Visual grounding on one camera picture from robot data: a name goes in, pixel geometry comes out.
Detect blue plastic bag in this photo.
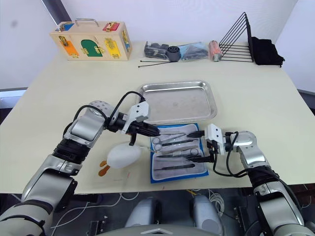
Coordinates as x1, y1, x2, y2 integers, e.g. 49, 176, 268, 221
178, 42, 210, 61

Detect grey ribbed cylinder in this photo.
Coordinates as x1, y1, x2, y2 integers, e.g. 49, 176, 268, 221
166, 45, 182, 62

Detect black wire rack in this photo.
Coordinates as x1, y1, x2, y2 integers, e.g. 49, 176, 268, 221
218, 12, 254, 63

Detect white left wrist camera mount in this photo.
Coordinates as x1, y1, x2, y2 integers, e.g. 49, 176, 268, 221
126, 101, 151, 135

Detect steel scalpel handle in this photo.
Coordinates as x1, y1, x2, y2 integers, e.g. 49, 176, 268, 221
156, 157, 190, 163

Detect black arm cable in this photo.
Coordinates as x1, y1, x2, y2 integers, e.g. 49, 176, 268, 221
73, 91, 146, 128
212, 131, 250, 178

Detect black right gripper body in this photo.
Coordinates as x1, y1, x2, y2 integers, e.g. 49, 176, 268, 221
206, 140, 221, 158

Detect grey rounded robot leg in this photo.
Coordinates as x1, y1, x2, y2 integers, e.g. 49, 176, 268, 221
125, 196, 163, 228
191, 195, 224, 236

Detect white plush duck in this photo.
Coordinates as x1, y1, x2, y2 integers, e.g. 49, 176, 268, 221
98, 144, 143, 177

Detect steel tweezers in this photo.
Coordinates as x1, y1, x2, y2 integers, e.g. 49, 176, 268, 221
153, 164, 195, 172

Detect black folded cloth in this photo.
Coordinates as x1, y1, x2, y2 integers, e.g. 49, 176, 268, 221
251, 36, 285, 67

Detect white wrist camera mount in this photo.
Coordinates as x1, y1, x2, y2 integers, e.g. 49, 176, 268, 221
126, 101, 151, 135
205, 123, 226, 156

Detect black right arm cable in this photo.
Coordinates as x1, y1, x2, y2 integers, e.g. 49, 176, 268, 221
212, 131, 250, 178

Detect grey robot torso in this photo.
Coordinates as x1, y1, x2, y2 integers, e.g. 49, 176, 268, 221
95, 222, 223, 236

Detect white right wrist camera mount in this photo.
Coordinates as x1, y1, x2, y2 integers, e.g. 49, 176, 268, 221
205, 123, 226, 156

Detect steel ring-handled forceps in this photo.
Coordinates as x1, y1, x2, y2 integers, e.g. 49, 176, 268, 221
157, 148, 200, 158

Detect metal tray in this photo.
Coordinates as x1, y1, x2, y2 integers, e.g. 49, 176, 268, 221
139, 80, 219, 125

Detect steel surgical scissors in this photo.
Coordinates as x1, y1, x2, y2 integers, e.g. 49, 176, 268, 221
154, 139, 199, 152
152, 132, 187, 145

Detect clear bag of black parts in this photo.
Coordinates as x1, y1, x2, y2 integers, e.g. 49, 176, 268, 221
143, 41, 170, 60

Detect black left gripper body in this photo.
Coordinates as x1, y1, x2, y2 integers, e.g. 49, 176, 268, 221
126, 120, 144, 136

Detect blue surgical instrument pack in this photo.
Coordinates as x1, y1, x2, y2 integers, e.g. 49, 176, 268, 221
149, 122, 210, 185

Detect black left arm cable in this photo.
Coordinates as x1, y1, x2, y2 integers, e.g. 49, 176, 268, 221
73, 91, 146, 128

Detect white floor cable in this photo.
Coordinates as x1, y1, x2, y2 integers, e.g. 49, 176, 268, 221
50, 191, 141, 231

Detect wooden lock puzzle box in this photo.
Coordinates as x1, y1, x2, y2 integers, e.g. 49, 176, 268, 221
49, 18, 133, 62

